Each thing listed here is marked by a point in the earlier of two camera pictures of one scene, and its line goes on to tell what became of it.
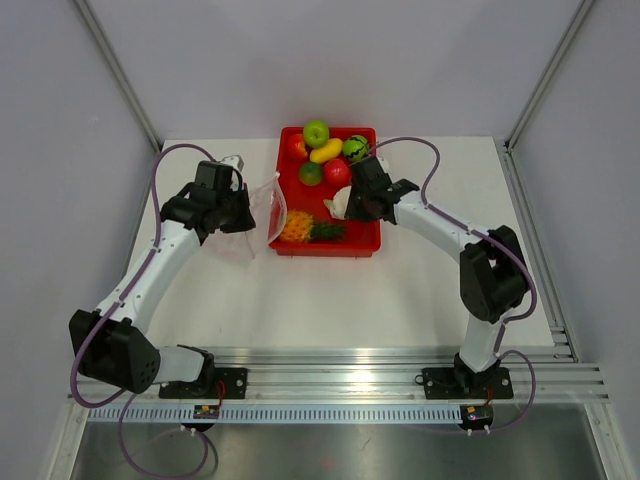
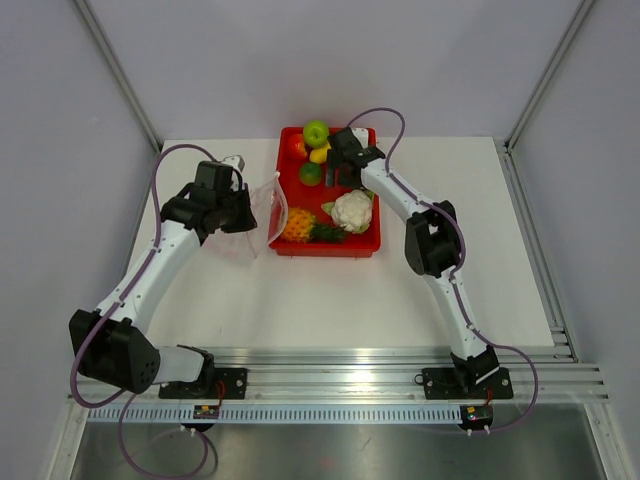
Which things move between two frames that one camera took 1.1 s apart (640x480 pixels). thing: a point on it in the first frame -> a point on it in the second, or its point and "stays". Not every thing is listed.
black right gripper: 352,210 -> 332,164
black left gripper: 246,221 stays
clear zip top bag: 269,210 stays
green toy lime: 310,173 stays
